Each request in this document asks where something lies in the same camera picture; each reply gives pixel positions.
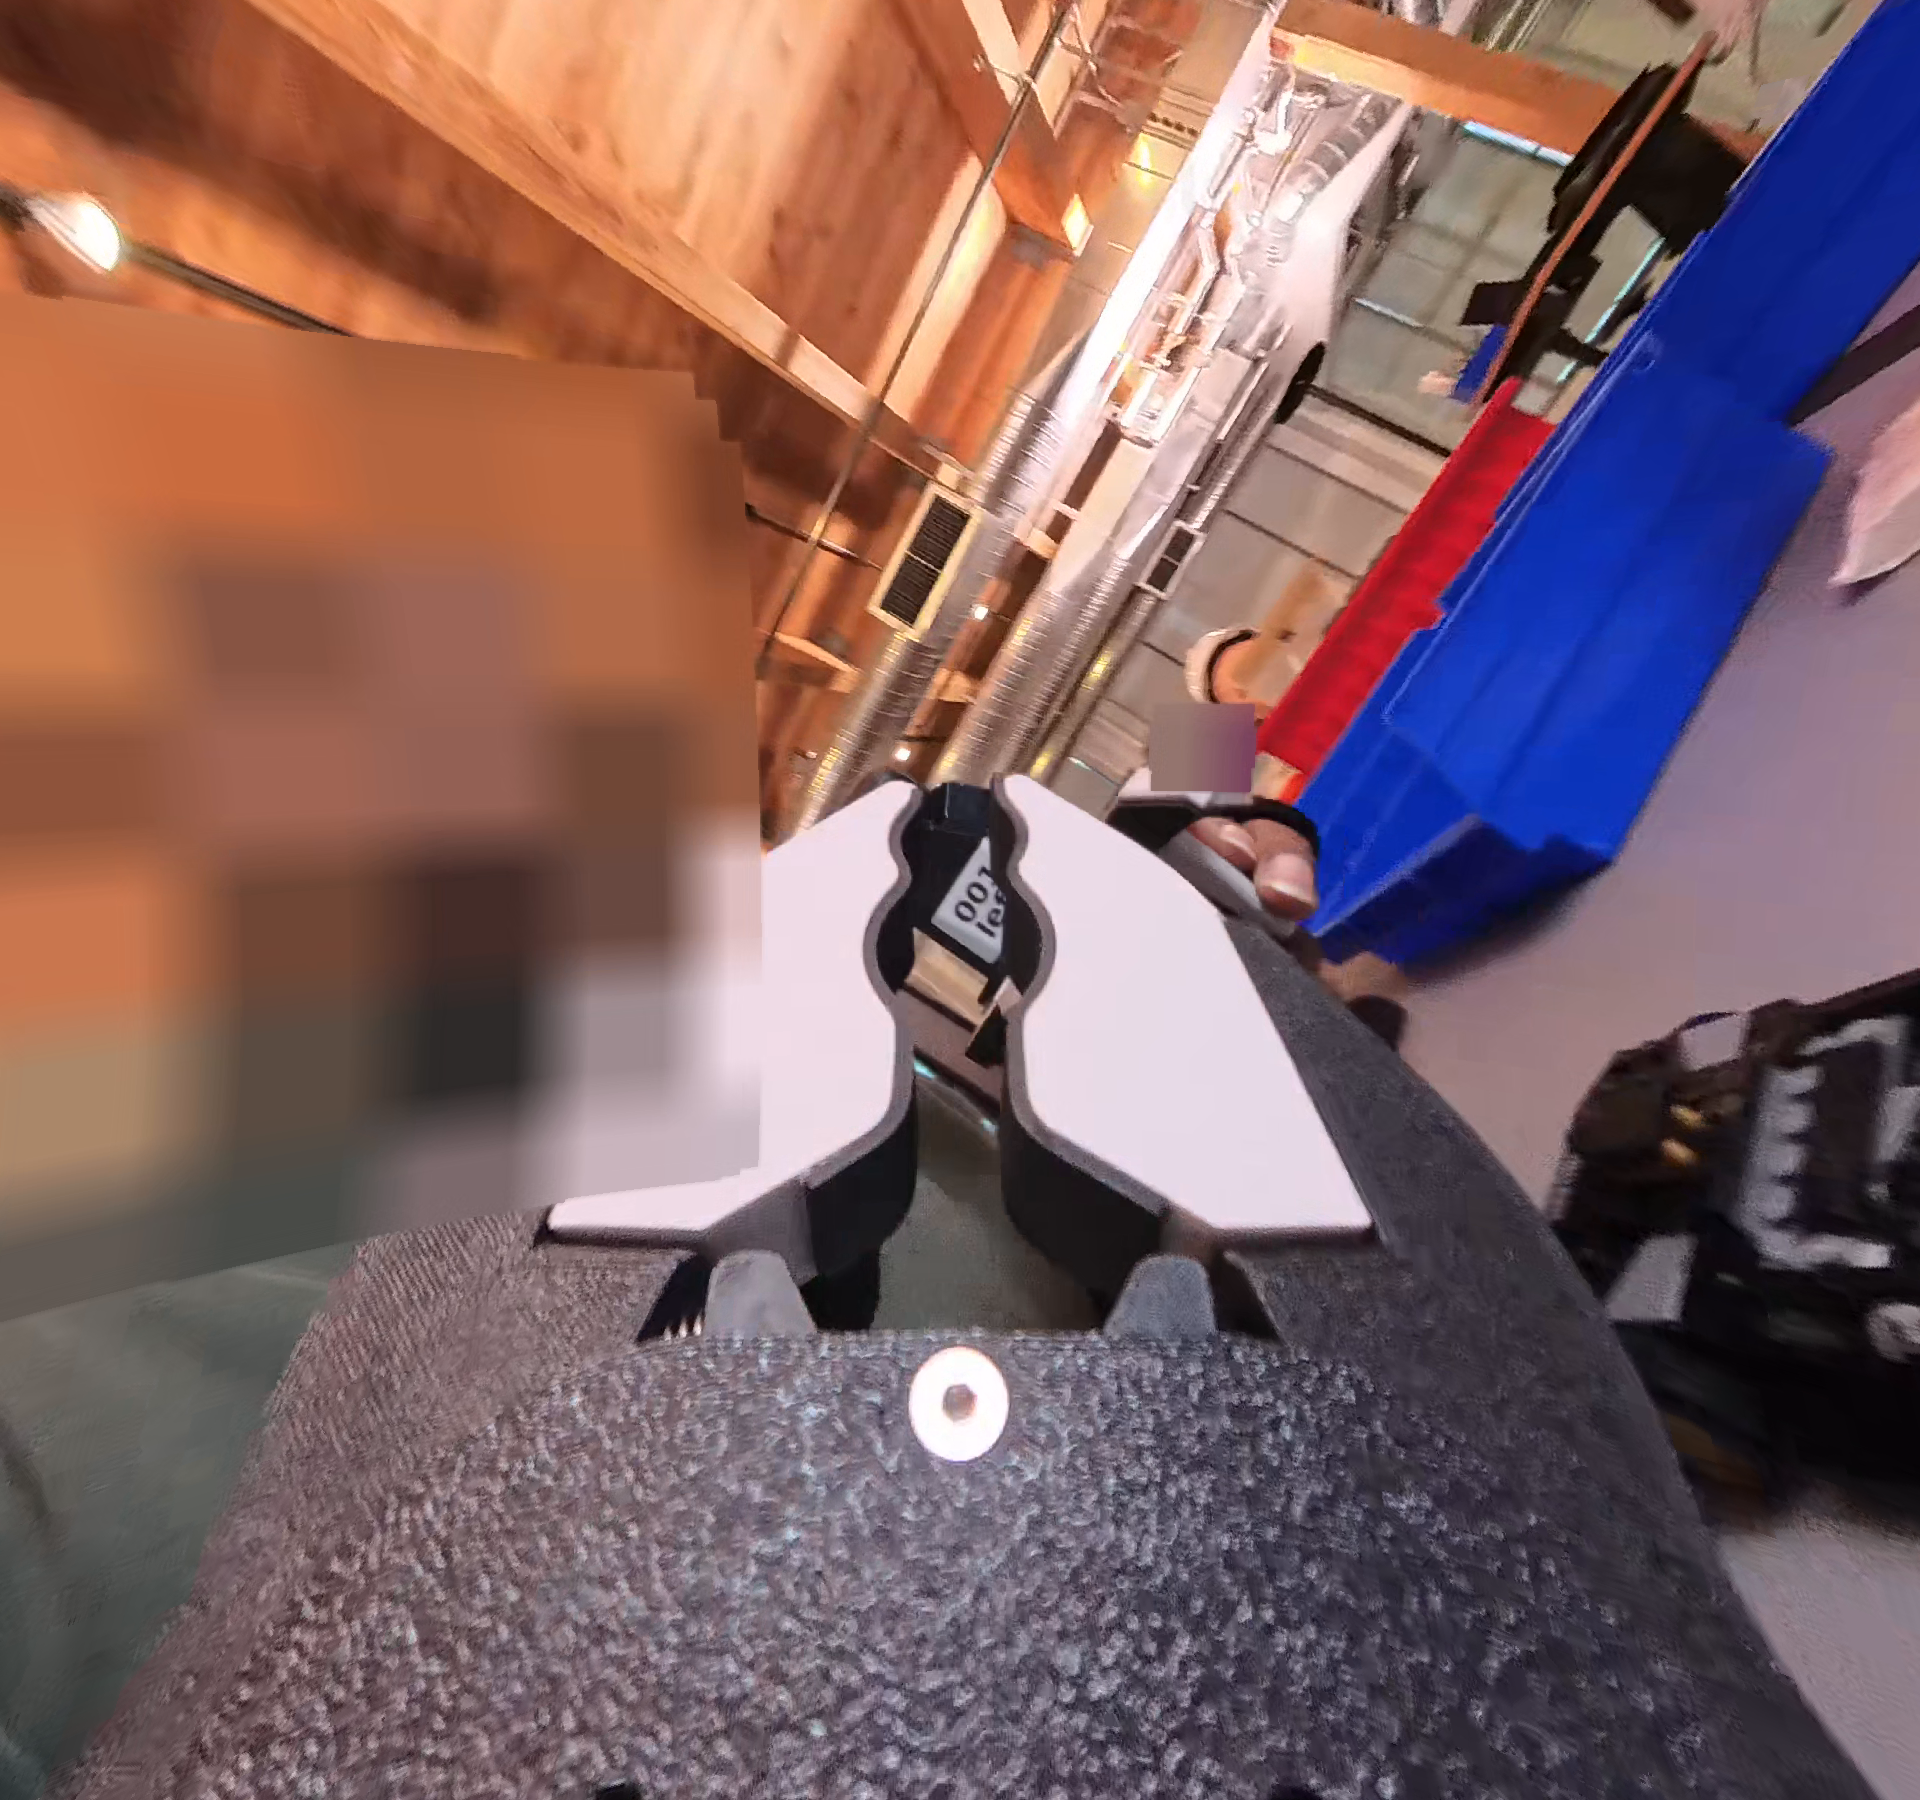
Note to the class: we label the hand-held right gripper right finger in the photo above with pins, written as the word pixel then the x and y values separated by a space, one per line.
pixel 1186 1050

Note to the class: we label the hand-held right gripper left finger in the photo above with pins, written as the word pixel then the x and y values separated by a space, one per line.
pixel 826 1050

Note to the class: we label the blue plastic bin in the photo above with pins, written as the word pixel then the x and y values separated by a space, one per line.
pixel 1589 631
pixel 1800 181

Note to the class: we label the black lego car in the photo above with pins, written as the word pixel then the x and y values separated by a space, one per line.
pixel 1770 1231

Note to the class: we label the red plastic bin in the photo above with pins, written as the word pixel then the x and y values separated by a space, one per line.
pixel 1411 602

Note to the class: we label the person's green sweatshirt torso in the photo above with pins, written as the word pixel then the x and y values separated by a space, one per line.
pixel 120 1501

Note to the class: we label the white printed paper bag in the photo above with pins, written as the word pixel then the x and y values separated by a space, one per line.
pixel 1891 495

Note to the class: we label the background wooden desk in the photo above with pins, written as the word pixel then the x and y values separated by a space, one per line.
pixel 1621 181

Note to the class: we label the silver ventilation duct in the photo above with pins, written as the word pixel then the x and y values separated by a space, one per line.
pixel 1109 391

